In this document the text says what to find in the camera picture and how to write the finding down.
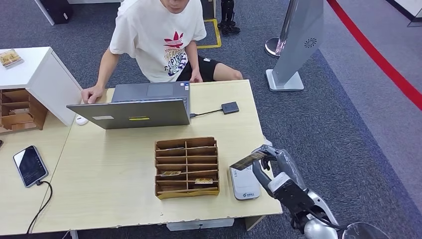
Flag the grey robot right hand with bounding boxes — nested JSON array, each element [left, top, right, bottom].
[[251, 144, 307, 199]]

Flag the person's left hand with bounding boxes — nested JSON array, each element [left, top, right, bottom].
[[189, 69, 204, 83]]

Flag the person's right hand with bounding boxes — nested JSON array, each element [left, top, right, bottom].
[[81, 85, 105, 105]]

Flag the gold hotel ID card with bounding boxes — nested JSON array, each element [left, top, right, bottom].
[[229, 151, 267, 171]]

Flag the wooden card organiser tray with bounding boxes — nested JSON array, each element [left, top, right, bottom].
[[154, 136, 220, 200]]

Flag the pale grey card reader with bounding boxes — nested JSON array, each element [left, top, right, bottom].
[[229, 164, 261, 201]]

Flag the person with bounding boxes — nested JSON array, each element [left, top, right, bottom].
[[81, 0, 273, 147]]

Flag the grey laptop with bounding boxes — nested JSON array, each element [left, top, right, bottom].
[[66, 81, 192, 130]]

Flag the small black USB box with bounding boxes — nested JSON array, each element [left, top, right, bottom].
[[220, 101, 240, 115]]

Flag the white cabinet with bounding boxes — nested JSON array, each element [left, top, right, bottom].
[[0, 46, 85, 127]]

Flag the wooden desk leg panel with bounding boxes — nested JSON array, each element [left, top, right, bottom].
[[244, 215, 265, 232]]

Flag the black robot legs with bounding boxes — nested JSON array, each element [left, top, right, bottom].
[[217, 0, 241, 36]]

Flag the wooden compartment box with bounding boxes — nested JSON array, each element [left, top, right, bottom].
[[0, 88, 49, 133]]

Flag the wrapped pack of cards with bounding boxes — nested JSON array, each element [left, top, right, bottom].
[[0, 49, 25, 69]]

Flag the black box on floor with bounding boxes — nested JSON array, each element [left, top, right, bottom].
[[40, 0, 75, 25]]

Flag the black smartphone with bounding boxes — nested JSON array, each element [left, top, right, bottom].
[[13, 145, 49, 188]]

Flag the white furniture leg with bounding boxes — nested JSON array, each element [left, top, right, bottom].
[[34, 0, 56, 26]]

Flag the round chrome base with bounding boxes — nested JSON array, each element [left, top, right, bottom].
[[341, 222, 391, 239]]

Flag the grey kiosk stand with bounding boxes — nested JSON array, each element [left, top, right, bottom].
[[265, 0, 325, 92]]

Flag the white raised platform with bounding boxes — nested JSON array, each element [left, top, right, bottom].
[[386, 0, 422, 28]]

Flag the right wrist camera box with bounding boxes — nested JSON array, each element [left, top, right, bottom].
[[267, 171, 316, 215]]

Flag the black USB box cable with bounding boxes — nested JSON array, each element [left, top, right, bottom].
[[190, 109, 223, 119]]

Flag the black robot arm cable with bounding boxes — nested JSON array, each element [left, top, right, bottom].
[[305, 208, 347, 232]]

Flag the chrome stanchion post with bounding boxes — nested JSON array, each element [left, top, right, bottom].
[[264, 0, 299, 59]]

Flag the white bracket under desk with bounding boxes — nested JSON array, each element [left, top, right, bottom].
[[166, 218, 235, 232]]

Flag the black phone charging cable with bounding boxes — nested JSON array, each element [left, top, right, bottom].
[[26, 180, 54, 235]]

